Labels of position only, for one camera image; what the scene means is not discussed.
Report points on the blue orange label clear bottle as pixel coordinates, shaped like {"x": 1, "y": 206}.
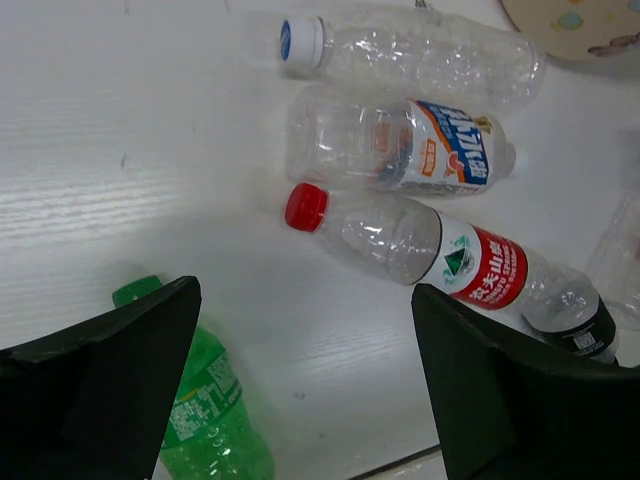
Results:
{"x": 344, "y": 140}

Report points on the green plastic soda bottle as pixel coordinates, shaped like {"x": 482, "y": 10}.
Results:
{"x": 209, "y": 433}

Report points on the crumpled clear bottle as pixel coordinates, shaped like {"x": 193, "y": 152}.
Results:
{"x": 614, "y": 264}

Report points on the blue white cap clear bottle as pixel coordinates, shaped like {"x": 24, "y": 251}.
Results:
{"x": 449, "y": 58}

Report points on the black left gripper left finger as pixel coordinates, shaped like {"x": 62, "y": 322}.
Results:
{"x": 92, "y": 401}

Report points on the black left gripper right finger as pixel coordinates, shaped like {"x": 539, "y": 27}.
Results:
{"x": 507, "y": 406}

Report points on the beige cartoon paper bin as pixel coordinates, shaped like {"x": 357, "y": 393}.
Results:
{"x": 578, "y": 29}

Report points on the red cap Nongfu water bottle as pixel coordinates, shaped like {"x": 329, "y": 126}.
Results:
{"x": 411, "y": 243}

